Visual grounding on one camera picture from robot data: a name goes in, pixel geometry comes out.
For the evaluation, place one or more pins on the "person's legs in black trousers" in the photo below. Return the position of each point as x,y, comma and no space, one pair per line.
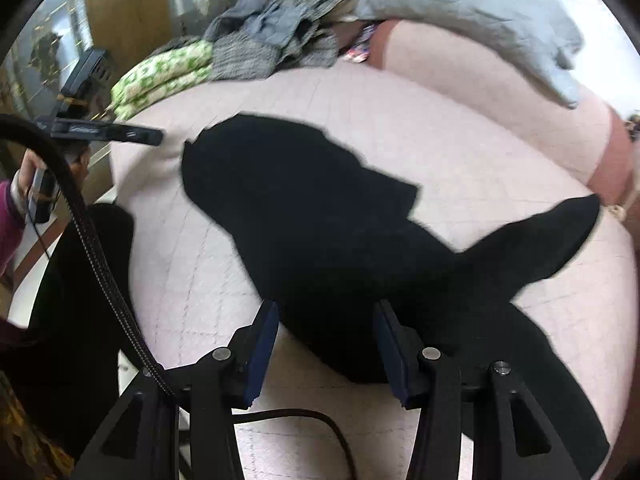
65,310

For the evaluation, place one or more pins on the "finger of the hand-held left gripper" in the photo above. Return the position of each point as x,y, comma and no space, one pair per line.
125,133

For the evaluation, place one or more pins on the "person's left forearm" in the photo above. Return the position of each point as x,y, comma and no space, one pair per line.
9,230

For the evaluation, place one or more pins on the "black pants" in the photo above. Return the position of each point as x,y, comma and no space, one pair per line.
310,220

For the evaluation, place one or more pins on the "person's left hand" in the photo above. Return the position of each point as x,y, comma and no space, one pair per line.
30,165

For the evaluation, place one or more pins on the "dark brown cloth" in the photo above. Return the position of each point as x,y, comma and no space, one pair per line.
345,35

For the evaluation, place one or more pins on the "gold patterned dark cloth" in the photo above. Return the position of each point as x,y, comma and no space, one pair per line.
25,435

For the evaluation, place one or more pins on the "pink brown sofa back cushion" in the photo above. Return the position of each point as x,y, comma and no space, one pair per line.
500,105

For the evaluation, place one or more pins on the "blue-grey denim garment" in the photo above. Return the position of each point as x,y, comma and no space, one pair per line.
280,25

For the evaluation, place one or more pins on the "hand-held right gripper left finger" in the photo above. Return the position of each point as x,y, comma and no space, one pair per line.
260,355

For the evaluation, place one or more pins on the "grey quilted pillow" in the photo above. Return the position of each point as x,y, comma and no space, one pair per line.
470,15

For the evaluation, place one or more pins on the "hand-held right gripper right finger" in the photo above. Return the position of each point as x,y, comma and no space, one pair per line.
395,360

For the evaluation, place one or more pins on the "grey houndstooth coat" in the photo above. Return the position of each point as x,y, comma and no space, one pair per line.
245,57

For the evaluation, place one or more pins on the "wooden door with glass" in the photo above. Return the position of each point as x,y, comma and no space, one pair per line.
125,5

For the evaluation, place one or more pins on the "green patterned folded cloth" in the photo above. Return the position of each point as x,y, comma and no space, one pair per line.
160,72

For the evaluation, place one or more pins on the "colourful printed packet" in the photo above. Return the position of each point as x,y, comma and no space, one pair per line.
362,45

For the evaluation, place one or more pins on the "pink quilted sofa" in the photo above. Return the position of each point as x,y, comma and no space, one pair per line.
475,170

